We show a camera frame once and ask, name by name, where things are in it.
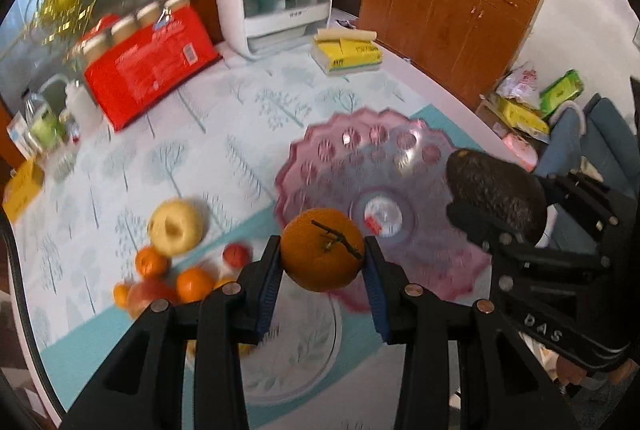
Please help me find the yellow tissue pack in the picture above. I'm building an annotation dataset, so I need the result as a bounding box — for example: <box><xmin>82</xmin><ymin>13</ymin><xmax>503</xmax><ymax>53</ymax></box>
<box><xmin>311</xmin><ymin>28</ymin><xmax>383</xmax><ymax>74</ymax></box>

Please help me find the yellow cardboard box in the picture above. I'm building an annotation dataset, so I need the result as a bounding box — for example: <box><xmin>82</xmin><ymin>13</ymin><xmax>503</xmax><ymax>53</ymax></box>
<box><xmin>2</xmin><ymin>159</ymin><xmax>44</xmax><ymax>223</ymax></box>

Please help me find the small orange tangerine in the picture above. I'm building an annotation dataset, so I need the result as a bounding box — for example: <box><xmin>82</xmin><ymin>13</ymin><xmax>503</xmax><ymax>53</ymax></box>
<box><xmin>175</xmin><ymin>266</ymin><xmax>217</xmax><ymax>304</ymax></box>

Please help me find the pink glass fruit plate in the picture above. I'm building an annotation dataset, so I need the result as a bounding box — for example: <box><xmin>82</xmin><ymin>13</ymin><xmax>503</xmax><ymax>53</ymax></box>
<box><xmin>274</xmin><ymin>106</ymin><xmax>490</xmax><ymax>304</ymax></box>

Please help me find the white plastic bottle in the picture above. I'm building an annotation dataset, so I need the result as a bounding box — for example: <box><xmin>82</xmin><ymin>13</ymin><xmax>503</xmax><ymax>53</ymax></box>
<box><xmin>65</xmin><ymin>81</ymin><xmax>103</xmax><ymax>135</ymax></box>

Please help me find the red snack package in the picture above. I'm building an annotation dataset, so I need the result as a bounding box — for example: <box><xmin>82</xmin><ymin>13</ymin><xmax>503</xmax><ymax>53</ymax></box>
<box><xmin>85</xmin><ymin>6</ymin><xmax>220</xmax><ymax>132</ymax></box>

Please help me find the yellow apple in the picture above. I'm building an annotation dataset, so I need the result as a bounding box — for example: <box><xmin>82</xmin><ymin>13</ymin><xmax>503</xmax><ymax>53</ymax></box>
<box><xmin>148</xmin><ymin>198</ymin><xmax>205</xmax><ymax>257</ymax></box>

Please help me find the green snack bag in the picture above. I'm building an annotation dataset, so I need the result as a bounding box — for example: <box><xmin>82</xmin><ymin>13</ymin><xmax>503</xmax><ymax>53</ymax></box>
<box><xmin>539</xmin><ymin>69</ymin><xmax>584</xmax><ymax>118</ymax></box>

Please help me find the dark avocado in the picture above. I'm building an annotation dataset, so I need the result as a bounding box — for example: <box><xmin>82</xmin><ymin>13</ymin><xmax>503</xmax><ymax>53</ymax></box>
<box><xmin>446</xmin><ymin>149</ymin><xmax>548</xmax><ymax>243</ymax></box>

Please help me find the small red tomato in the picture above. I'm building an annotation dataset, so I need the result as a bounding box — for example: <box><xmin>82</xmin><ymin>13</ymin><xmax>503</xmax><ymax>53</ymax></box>
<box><xmin>222</xmin><ymin>242</ymin><xmax>253</xmax><ymax>269</ymax></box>

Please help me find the red apple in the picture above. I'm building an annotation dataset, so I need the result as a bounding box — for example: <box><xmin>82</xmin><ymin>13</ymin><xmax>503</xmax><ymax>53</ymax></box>
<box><xmin>126</xmin><ymin>278</ymin><xmax>180</xmax><ymax>319</ymax></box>

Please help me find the white round leaf plate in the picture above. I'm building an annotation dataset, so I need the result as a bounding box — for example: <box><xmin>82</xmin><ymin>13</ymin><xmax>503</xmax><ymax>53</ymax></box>
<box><xmin>239</xmin><ymin>277</ymin><xmax>342</xmax><ymax>405</ymax></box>

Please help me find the orange with stem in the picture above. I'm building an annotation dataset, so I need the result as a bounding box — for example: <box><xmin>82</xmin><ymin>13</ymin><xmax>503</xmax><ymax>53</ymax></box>
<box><xmin>280</xmin><ymin>208</ymin><xmax>364</xmax><ymax>292</ymax></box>

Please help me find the white tabletop appliance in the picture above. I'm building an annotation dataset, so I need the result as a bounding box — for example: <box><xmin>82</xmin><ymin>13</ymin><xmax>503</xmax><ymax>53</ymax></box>
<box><xmin>216</xmin><ymin>0</ymin><xmax>332</xmax><ymax>59</ymax></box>

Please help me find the small yellow-orange tangerine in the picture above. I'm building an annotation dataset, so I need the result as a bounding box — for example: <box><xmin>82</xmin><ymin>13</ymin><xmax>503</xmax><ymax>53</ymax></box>
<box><xmin>113</xmin><ymin>281</ymin><xmax>131</xmax><ymax>311</ymax></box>

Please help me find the tree pattern tablecloth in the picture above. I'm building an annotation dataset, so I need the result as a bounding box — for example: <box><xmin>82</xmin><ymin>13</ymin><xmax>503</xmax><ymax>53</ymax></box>
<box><xmin>13</xmin><ymin>47</ymin><xmax>509</xmax><ymax>429</ymax></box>

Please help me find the small white carton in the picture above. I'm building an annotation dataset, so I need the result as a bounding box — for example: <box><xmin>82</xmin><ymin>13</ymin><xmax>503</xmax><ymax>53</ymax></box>
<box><xmin>6</xmin><ymin>112</ymin><xmax>37</xmax><ymax>160</ymax></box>

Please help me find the green label water bottle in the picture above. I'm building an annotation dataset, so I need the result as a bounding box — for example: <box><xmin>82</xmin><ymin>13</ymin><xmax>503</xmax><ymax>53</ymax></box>
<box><xmin>25</xmin><ymin>92</ymin><xmax>66</xmax><ymax>151</ymax></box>

